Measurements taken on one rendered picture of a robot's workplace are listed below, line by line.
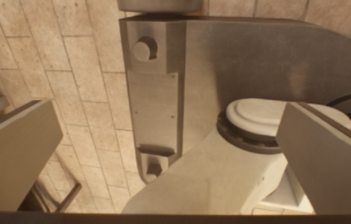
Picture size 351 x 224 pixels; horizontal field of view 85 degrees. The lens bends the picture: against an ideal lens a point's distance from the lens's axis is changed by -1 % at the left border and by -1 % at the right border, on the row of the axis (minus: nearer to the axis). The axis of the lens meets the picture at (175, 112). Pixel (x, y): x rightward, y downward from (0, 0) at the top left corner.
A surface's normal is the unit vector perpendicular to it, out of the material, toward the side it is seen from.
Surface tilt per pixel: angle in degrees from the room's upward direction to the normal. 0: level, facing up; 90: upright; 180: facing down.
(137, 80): 0
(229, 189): 90
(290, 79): 0
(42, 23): 0
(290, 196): 90
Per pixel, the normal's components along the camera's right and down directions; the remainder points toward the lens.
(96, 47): -0.21, 0.49
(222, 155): 0.00, -0.86
